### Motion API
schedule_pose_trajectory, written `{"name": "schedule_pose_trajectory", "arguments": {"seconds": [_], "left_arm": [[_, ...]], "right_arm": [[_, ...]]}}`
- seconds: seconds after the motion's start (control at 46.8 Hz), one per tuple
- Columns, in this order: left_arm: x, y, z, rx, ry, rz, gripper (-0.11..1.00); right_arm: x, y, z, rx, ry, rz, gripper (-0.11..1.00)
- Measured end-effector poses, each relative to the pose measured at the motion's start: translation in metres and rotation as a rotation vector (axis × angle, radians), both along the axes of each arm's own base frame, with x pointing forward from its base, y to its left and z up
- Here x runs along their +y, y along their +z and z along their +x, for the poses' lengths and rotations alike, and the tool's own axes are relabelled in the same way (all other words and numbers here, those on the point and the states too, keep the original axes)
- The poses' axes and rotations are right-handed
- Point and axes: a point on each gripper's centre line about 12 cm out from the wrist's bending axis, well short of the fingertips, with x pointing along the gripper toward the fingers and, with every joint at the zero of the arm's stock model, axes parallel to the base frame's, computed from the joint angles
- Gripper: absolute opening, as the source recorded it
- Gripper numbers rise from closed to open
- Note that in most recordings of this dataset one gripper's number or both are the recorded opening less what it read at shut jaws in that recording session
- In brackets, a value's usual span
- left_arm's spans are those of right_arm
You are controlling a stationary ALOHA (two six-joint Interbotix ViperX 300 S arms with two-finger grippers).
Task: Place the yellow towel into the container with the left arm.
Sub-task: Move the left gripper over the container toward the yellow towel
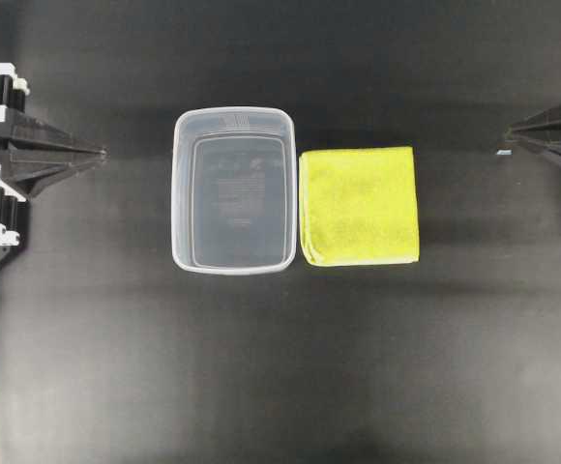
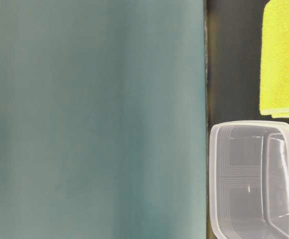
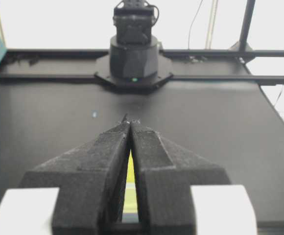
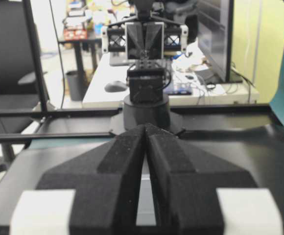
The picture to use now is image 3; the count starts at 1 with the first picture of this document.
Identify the yellow towel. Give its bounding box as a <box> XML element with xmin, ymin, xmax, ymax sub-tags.
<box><xmin>123</xmin><ymin>152</ymin><xmax>138</xmax><ymax>213</ymax></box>

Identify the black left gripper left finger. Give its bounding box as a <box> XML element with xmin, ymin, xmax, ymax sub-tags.
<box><xmin>19</xmin><ymin>117</ymin><xmax>131</xmax><ymax>235</ymax></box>

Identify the black upright frame post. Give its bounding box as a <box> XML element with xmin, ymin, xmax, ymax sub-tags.
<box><xmin>230</xmin><ymin>0</ymin><xmax>256</xmax><ymax>59</ymax></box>

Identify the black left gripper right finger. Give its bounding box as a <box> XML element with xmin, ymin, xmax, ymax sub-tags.
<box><xmin>130</xmin><ymin>121</ymin><xmax>231</xmax><ymax>235</ymax></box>

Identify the thin black hanging cable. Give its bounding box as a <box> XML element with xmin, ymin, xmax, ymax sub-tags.
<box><xmin>188</xmin><ymin>0</ymin><xmax>204</xmax><ymax>51</ymax></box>

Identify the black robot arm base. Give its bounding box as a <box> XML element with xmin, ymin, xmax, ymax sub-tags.
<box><xmin>95</xmin><ymin>0</ymin><xmax>173</xmax><ymax>89</ymax></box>

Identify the black aluminium frame rail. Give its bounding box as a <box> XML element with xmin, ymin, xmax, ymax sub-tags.
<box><xmin>0</xmin><ymin>49</ymin><xmax>284</xmax><ymax>88</ymax></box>

